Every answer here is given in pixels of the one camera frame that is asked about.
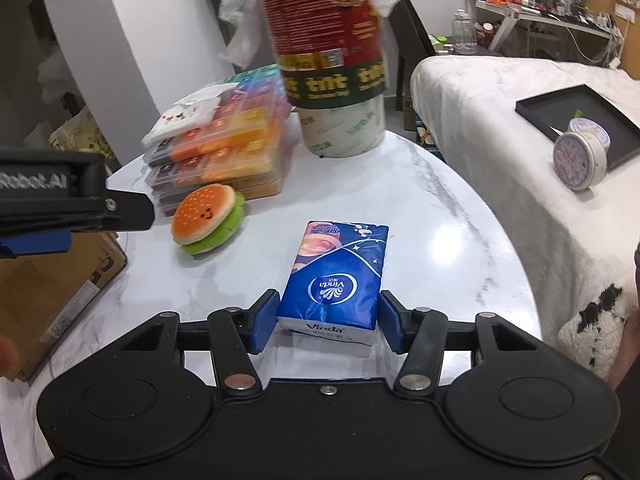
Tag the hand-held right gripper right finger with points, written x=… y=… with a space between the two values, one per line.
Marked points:
x=392 y=320

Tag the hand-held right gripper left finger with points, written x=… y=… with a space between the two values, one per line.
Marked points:
x=265 y=320

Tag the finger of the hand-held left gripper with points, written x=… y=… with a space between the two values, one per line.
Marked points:
x=35 y=246
x=130 y=210

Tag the brown cardboard box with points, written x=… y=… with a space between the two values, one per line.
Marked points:
x=50 y=290

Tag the blue tissue pack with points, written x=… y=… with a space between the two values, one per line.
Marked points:
x=332 y=280

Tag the burger plush toy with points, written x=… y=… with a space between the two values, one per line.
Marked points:
x=207 y=222

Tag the person's left hand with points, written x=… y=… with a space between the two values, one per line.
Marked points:
x=6 y=357

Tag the yellow printed bag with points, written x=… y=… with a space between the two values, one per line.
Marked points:
x=80 y=135

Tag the white card packet on cases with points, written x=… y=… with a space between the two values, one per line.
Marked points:
x=182 y=120

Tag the white paper sachet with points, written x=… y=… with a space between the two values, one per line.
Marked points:
x=197 y=96

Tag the sofa with white blanket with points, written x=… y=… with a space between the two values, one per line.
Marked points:
x=500 y=160

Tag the white green-printed paper cup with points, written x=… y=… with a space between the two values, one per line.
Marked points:
x=345 y=127

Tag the white cushion with black spots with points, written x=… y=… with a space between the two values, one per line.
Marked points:
x=595 y=330

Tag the round printed tin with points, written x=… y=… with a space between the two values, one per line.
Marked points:
x=580 y=155

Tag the red paper cups in plastic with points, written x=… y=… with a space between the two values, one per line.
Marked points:
x=325 y=25

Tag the black tray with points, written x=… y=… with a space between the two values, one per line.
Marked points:
x=580 y=105

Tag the black chair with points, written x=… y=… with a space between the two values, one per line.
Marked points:
x=407 y=35

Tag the clear plastic bottle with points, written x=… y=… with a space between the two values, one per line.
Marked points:
x=464 y=35

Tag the white desk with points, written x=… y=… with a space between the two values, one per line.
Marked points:
x=575 y=22

